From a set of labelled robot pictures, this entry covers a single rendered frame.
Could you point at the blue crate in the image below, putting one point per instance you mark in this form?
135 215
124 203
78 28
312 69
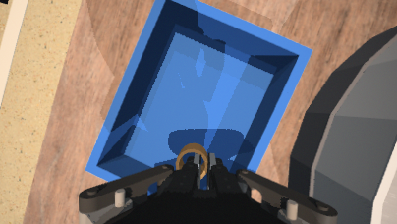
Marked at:
197 75

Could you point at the bronze bushing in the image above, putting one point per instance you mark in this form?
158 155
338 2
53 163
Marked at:
196 148

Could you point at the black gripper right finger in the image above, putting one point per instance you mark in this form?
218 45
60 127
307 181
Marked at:
284 203

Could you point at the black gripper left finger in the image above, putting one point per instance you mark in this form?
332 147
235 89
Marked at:
100 203

